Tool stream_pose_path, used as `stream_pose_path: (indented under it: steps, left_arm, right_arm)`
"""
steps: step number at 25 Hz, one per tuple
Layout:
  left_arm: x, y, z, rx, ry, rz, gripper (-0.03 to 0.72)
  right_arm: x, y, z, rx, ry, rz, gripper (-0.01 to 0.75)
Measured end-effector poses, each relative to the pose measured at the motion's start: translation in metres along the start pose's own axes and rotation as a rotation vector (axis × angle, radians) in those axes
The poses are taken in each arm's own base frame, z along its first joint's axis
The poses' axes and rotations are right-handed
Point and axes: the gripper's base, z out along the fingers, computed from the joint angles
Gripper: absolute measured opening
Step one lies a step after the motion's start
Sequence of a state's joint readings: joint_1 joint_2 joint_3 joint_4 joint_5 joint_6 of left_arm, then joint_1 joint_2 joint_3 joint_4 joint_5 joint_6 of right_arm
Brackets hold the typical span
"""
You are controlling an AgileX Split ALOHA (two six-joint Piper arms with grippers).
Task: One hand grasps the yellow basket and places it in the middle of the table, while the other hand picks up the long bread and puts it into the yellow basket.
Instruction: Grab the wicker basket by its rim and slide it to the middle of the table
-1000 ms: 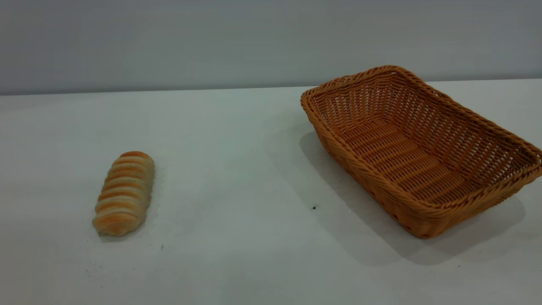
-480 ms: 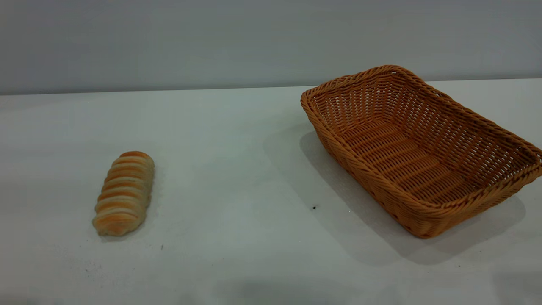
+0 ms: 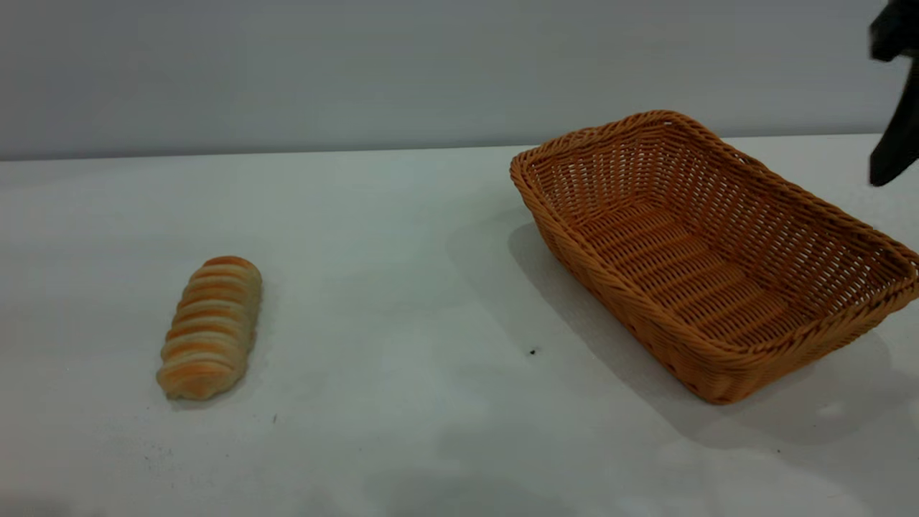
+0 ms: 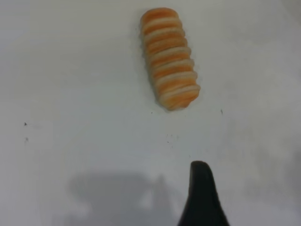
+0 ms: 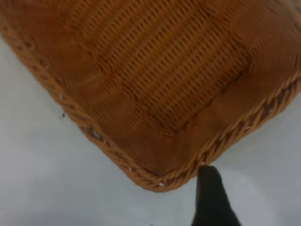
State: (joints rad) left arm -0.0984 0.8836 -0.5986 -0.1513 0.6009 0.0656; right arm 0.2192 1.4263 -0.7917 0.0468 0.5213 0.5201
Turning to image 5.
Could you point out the orange woven wicker basket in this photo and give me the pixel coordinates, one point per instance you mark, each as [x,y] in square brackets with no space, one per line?
[152,77]

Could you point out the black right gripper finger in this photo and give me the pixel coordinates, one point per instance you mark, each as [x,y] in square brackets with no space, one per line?
[211,200]

